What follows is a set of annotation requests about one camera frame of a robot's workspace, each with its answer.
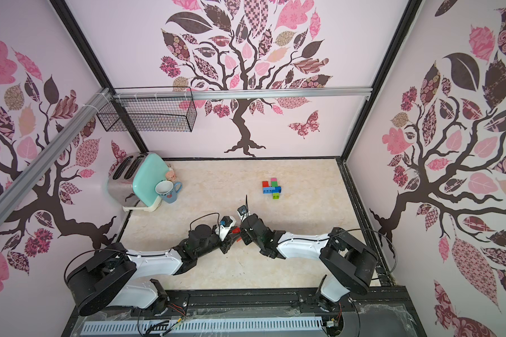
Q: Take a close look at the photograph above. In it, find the blue long lego brick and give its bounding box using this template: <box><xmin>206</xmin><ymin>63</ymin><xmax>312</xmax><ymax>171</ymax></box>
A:
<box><xmin>263</xmin><ymin>187</ymin><xmax>282</xmax><ymax>194</ymax></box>

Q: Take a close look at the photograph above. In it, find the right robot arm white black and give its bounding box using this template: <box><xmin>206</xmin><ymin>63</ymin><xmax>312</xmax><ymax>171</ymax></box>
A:
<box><xmin>239</xmin><ymin>209</ymin><xmax>379</xmax><ymax>312</ymax></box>

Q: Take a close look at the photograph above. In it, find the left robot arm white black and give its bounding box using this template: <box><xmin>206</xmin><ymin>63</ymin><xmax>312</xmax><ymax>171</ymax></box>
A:
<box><xmin>65</xmin><ymin>216</ymin><xmax>240</xmax><ymax>316</ymax></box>

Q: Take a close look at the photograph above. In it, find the blue floral mug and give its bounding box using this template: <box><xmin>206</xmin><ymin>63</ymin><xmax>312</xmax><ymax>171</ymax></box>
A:
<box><xmin>155</xmin><ymin>181</ymin><xmax>183</xmax><ymax>204</ymax></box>

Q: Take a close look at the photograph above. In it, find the pink patterned small jar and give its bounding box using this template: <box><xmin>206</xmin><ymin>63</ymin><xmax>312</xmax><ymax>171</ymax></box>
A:
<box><xmin>165</xmin><ymin>168</ymin><xmax>177</xmax><ymax>182</ymax></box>

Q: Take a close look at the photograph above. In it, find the mint green toaster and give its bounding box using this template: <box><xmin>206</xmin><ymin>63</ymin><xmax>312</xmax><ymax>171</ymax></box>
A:
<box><xmin>106</xmin><ymin>152</ymin><xmax>170</xmax><ymax>212</ymax></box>

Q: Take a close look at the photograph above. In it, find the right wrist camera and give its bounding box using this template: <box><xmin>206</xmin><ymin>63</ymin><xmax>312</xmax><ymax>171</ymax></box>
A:
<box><xmin>237</xmin><ymin>205</ymin><xmax>250</xmax><ymax>218</ymax></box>

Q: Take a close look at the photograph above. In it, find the white slotted cable duct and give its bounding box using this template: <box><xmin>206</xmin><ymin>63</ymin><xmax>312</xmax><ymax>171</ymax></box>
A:
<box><xmin>72</xmin><ymin>317</ymin><xmax>326</xmax><ymax>336</ymax></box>

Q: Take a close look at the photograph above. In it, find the black wire basket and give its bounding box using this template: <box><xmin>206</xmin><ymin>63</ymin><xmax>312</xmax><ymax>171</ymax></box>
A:
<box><xmin>97</xmin><ymin>86</ymin><xmax>198</xmax><ymax>132</ymax></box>

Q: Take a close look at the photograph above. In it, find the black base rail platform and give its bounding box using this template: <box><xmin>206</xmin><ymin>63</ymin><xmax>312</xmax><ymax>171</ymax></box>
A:
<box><xmin>62</xmin><ymin>286</ymin><xmax>426</xmax><ymax>336</ymax></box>

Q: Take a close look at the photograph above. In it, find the aluminium frame rail back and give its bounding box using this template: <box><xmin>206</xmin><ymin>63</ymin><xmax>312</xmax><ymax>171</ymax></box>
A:
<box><xmin>113</xmin><ymin>86</ymin><xmax>372</xmax><ymax>101</ymax></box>

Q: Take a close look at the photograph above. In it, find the aluminium frame rail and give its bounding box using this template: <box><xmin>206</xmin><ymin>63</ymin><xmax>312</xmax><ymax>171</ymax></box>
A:
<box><xmin>0</xmin><ymin>88</ymin><xmax>112</xmax><ymax>227</ymax></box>
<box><xmin>113</xmin><ymin>86</ymin><xmax>372</xmax><ymax>101</ymax></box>

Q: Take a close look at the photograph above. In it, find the aluminium frame rail left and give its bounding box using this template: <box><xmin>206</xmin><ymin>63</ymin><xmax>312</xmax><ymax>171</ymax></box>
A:
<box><xmin>0</xmin><ymin>88</ymin><xmax>112</xmax><ymax>227</ymax></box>

